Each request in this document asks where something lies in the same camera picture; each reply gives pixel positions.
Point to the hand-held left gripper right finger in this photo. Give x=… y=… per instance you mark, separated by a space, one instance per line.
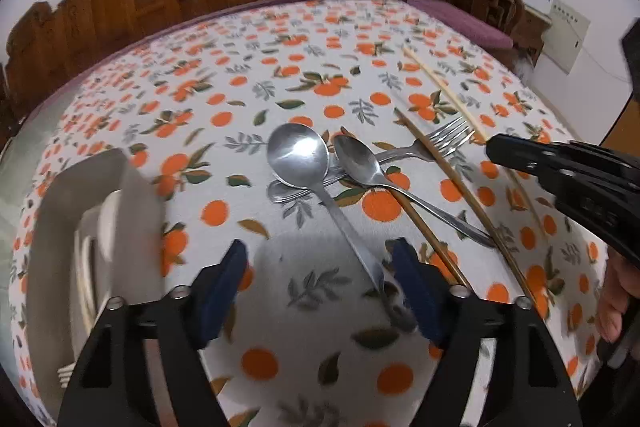
x=415 y=292

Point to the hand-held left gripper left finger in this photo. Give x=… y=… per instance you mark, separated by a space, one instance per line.
x=222 y=287

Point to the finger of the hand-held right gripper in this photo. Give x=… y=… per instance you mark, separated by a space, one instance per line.
x=510 y=152

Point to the dark brown chopstick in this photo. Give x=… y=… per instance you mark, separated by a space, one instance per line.
x=430 y=237
x=450 y=172

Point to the light bamboo chopstick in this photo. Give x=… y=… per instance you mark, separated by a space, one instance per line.
x=440 y=82

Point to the oval metal spoon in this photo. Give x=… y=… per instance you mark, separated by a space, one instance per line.
x=355 y=159

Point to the large round metal spoon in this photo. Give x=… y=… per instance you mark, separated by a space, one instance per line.
x=297 y=152

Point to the rectangular metal tray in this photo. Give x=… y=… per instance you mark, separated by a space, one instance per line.
x=55 y=232

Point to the white plastic spork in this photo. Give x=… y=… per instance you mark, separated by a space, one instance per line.
x=65 y=372

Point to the person's right hand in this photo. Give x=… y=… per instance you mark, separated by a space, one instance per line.
x=615 y=302

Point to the crumpled plastic bag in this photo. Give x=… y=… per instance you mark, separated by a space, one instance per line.
x=522 y=67

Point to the brown wooden door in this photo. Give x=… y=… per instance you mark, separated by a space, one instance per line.
x=622 y=127

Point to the wooden side table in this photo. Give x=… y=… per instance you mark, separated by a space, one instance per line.
x=532 y=32

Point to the square purple armchair cushion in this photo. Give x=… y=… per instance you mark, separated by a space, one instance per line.
x=465 y=22

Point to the orange print tablecloth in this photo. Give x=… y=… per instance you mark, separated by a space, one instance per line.
x=250 y=82

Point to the white wall cabinet panel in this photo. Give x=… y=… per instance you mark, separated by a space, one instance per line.
x=565 y=37

